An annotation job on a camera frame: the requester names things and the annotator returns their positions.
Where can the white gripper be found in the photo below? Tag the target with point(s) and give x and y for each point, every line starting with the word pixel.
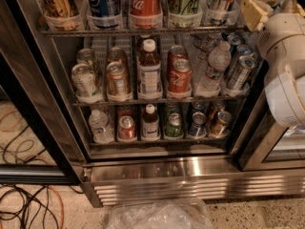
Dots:
pixel 282 37

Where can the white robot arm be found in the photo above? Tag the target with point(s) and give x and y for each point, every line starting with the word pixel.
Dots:
pixel 286 101

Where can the slim silver can middle rear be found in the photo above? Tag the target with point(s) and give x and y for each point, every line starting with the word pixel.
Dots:
pixel 235 39

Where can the slim silver can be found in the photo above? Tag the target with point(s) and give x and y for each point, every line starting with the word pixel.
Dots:
pixel 242 50
pixel 235 39
pixel 244 66

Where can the blue Red Bull can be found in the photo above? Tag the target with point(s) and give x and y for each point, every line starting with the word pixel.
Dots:
pixel 218 10

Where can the slim silver can middle front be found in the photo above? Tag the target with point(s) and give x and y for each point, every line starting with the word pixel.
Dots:
pixel 244 66

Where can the green can top shelf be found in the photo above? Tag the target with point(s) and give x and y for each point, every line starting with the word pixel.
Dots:
pixel 184 13

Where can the green can shelf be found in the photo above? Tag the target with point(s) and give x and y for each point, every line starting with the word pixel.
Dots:
pixel 184 13
pixel 174 125

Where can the red Coke can middle rear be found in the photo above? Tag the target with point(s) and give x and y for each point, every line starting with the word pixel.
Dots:
pixel 176 52

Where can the red coke can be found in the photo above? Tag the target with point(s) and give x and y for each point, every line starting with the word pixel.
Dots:
pixel 180 76
pixel 176 52

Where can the red Coke can middle front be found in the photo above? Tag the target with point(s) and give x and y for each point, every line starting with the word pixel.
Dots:
pixel 180 76

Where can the red Coca-Cola can top shelf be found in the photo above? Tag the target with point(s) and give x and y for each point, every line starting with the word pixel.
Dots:
pixel 144 12

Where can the gold can bottom shelf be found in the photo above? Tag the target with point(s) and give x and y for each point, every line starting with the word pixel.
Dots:
pixel 220 125

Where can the blue can bottom shelf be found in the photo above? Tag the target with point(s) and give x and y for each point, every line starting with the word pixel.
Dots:
pixel 196 127

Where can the brown tea bottle middle shelf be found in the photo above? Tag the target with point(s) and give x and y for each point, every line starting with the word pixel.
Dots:
pixel 149 71

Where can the brown tea bottle shelf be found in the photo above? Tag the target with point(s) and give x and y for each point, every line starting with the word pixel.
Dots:
pixel 149 71
pixel 150 123

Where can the stainless steel display fridge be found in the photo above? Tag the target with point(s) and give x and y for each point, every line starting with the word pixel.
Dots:
pixel 258 157

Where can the green can bottom shelf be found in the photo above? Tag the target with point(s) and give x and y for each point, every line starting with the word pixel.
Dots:
pixel 174 125

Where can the orange can middle shelf rear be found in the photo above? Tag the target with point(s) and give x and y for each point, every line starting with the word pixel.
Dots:
pixel 116 54

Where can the orange can shelf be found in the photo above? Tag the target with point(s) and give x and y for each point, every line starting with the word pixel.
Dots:
pixel 116 54
pixel 118 84

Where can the brown tea bottle bottom shelf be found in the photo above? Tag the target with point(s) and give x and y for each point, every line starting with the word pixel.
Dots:
pixel 150 123

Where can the blue Pepsi can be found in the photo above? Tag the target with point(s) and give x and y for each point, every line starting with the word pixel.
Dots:
pixel 105 13

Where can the orange can middle shelf front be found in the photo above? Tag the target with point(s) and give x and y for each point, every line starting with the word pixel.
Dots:
pixel 118 84

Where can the red can bottom shelf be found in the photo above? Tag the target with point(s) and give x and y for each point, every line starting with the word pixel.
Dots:
pixel 126 128

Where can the silver can middle shelf rear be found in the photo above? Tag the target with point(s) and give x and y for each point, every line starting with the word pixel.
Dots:
pixel 86 56

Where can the silver can shelf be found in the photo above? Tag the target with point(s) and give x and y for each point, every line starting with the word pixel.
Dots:
pixel 83 79
pixel 86 56

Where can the silver can middle shelf front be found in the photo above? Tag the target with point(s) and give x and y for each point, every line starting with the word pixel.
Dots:
pixel 83 79

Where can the clear water bottle bottom shelf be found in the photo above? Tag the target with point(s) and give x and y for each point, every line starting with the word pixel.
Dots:
pixel 101 127

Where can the yellow tea can top shelf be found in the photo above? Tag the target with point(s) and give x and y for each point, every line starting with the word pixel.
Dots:
pixel 61 15

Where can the clear water bottle middle rear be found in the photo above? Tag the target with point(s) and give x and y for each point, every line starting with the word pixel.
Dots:
pixel 206 42

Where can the clear water bottle middle front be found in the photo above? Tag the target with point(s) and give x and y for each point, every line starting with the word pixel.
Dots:
pixel 218 61

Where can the clear plastic bag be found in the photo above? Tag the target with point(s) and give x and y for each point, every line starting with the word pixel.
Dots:
pixel 161 214

